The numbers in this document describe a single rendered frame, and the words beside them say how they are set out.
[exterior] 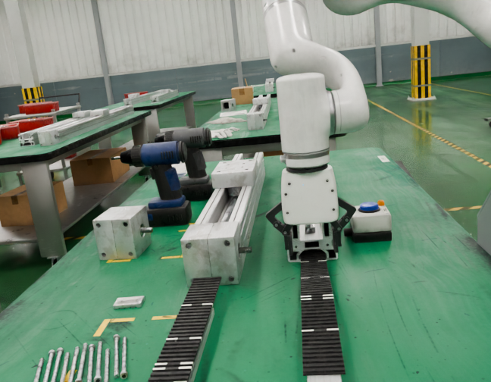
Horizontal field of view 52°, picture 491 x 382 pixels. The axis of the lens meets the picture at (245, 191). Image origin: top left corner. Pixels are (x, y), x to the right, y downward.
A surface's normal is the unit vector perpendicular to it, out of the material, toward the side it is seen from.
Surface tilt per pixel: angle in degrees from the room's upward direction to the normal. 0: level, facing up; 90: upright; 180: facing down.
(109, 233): 90
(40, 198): 90
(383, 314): 0
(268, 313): 0
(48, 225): 90
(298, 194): 90
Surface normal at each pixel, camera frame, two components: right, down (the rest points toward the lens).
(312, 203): -0.09, 0.26
